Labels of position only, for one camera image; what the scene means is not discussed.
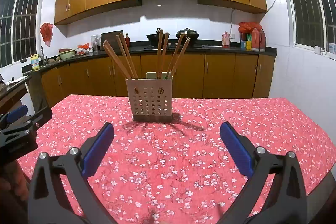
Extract wooden chopstick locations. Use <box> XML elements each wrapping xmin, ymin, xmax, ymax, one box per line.
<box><xmin>119</xmin><ymin>32</ymin><xmax>138</xmax><ymax>79</ymax></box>
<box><xmin>159</xmin><ymin>32</ymin><xmax>170</xmax><ymax>79</ymax></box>
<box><xmin>170</xmin><ymin>38</ymin><xmax>190</xmax><ymax>79</ymax></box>
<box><xmin>103</xmin><ymin>40</ymin><xmax>130</xmax><ymax>79</ymax></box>
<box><xmin>104</xmin><ymin>40</ymin><xmax>134</xmax><ymax>80</ymax></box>
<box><xmin>116</xmin><ymin>35</ymin><xmax>133</xmax><ymax>79</ymax></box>
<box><xmin>157</xmin><ymin>29</ymin><xmax>163</xmax><ymax>79</ymax></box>
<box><xmin>165</xmin><ymin>33</ymin><xmax>184</xmax><ymax>78</ymax></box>

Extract lower wooden kitchen cabinets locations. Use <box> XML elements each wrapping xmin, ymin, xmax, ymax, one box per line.
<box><xmin>27</xmin><ymin>52</ymin><xmax>276</xmax><ymax>111</ymax></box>

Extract person hand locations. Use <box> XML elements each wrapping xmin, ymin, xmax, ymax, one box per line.
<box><xmin>0</xmin><ymin>159</ymin><xmax>30</xmax><ymax>224</ymax></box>

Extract yellow detergent bottle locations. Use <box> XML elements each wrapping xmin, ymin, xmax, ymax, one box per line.
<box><xmin>30</xmin><ymin>54</ymin><xmax>40</xmax><ymax>71</ymax></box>

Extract green bowl on counter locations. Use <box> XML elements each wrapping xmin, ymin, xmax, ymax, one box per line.
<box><xmin>59</xmin><ymin>49</ymin><xmax>76</xmax><ymax>60</ymax></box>

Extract black countertop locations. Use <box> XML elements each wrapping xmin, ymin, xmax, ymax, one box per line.
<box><xmin>22</xmin><ymin>40</ymin><xmax>278</xmax><ymax>76</ymax></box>

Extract left window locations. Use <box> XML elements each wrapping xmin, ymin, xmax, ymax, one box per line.
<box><xmin>0</xmin><ymin>0</ymin><xmax>39</xmax><ymax>68</ymax></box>

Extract window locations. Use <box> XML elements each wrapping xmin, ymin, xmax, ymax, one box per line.
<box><xmin>0</xmin><ymin>0</ymin><xmax>39</xmax><ymax>68</ymax></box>
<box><xmin>288</xmin><ymin>0</ymin><xmax>335</xmax><ymax>59</ymax></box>

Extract red floral tablecloth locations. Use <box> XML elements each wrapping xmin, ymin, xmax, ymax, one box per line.
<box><xmin>19</xmin><ymin>95</ymin><xmax>335</xmax><ymax>223</ymax></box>

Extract black cutting board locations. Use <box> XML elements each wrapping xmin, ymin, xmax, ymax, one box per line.
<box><xmin>101</xmin><ymin>30</ymin><xmax>123</xmax><ymax>51</ymax></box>

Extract beige perforated utensil holder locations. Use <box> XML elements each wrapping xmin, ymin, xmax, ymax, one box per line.
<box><xmin>126</xmin><ymin>79</ymin><xmax>173</xmax><ymax>123</ymax></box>

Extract black wok left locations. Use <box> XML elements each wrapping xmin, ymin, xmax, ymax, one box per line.
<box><xmin>146</xmin><ymin>28</ymin><xmax>166</xmax><ymax>47</ymax></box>

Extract black wok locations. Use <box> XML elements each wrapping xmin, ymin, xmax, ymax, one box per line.
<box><xmin>146</xmin><ymin>28</ymin><xmax>166</xmax><ymax>47</ymax></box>
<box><xmin>175</xmin><ymin>27</ymin><xmax>199</xmax><ymax>47</ymax></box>

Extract red oil bottles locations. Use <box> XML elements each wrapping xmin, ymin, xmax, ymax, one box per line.
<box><xmin>251</xmin><ymin>28</ymin><xmax>266</xmax><ymax>52</ymax></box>

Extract pink bottle on counter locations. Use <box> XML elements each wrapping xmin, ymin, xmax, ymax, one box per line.
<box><xmin>222</xmin><ymin>31</ymin><xmax>230</xmax><ymax>48</ymax></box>

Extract red bag on counter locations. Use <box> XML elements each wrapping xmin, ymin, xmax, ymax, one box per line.
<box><xmin>239</xmin><ymin>22</ymin><xmax>263</xmax><ymax>34</ymax></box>

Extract black wok right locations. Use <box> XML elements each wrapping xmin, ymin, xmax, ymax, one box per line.
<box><xmin>175</xmin><ymin>27</ymin><xmax>199</xmax><ymax>47</ymax></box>

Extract right window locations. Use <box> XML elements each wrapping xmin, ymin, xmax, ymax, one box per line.
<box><xmin>288</xmin><ymin>0</ymin><xmax>335</xmax><ymax>59</ymax></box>

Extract red plastic bag on wall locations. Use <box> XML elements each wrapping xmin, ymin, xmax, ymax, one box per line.
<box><xmin>40</xmin><ymin>23</ymin><xmax>54</xmax><ymax>47</ymax></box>

